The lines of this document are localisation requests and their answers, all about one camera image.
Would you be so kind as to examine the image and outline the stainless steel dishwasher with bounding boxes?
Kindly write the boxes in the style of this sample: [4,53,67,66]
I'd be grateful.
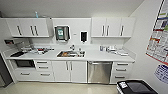
[87,60,114,85]

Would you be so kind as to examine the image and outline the chrome sink faucet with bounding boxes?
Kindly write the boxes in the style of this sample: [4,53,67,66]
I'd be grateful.
[69,44,76,52]

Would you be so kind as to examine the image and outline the stainless steel sink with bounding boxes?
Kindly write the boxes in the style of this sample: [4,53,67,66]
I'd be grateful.
[56,49,86,59]

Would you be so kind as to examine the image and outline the steel paper towel dispenser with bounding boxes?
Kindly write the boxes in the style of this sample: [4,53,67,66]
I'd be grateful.
[54,25,70,42]

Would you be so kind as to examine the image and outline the white two-door sink cabinet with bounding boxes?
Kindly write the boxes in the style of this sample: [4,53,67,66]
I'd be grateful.
[51,60,88,84]

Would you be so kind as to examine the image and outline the white three-drawer unit wide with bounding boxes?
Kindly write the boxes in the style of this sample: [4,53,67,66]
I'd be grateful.
[111,61,135,84]

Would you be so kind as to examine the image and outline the white three-drawer unit narrow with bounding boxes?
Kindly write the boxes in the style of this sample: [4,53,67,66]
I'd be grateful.
[34,59,55,82]

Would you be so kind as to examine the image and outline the blue bottle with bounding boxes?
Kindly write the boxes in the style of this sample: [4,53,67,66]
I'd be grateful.
[34,11,40,19]

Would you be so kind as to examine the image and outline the white drawer below microwave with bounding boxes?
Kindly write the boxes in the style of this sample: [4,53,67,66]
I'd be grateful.
[14,69,37,81]

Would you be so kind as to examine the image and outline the black counter tray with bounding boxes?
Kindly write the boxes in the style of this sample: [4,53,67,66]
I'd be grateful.
[9,49,27,58]

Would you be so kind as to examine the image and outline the black wall soap dispenser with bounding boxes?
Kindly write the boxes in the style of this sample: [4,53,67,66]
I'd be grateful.
[80,30,88,44]

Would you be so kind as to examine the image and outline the white four-door wall cabinet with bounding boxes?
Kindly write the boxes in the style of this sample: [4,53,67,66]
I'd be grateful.
[90,16,136,38]

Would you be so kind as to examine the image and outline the small red black wall box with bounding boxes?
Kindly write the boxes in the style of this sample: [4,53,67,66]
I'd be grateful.
[4,39,16,46]

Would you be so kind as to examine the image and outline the colourful wall poster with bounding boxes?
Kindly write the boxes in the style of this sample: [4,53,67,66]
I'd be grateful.
[145,6,168,66]

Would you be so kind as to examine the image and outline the blue wall poster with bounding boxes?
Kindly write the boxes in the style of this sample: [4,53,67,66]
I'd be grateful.
[153,63,168,84]

